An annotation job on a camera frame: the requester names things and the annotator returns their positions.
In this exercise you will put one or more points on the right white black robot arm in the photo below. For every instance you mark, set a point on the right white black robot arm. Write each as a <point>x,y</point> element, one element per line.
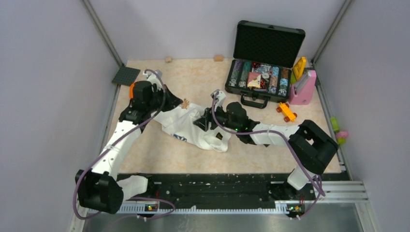
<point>311,147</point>

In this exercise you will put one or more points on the yellow toy block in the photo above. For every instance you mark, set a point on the yellow toy block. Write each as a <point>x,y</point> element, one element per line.
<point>299,67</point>

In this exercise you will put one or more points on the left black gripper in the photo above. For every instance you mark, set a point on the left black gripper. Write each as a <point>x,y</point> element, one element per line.
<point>171,100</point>

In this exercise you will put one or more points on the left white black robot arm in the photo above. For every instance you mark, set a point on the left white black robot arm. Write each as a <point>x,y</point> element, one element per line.
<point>97,186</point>

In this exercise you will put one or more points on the dark grey lego baseplate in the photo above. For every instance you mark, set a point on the dark grey lego baseplate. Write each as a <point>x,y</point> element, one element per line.
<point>126,76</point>

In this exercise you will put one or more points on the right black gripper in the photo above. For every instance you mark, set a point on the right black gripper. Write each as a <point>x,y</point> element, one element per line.
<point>203,122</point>

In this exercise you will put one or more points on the yellow orange toy piece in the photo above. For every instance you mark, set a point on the yellow orange toy piece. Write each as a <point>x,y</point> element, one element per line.
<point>289,115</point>

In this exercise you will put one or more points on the black mounting base plate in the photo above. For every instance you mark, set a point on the black mounting base plate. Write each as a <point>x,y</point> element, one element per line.
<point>225,191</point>

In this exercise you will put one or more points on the green pink toy bricks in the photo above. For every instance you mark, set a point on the green pink toy bricks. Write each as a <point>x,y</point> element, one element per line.
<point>340,135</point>

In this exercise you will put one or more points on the small wooden block right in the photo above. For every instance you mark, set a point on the small wooden block right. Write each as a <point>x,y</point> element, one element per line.
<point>218,58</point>

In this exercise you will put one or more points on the white t-shirt garment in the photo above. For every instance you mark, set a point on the white t-shirt garment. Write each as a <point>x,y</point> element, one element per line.
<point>179,124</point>

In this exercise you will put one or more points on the pink box with grey lid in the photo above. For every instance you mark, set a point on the pink box with grey lid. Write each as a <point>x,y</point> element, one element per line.
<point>301,92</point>

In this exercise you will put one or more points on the black open poker chip case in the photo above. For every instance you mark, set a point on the black open poker chip case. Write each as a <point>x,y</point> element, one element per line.
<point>263,57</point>

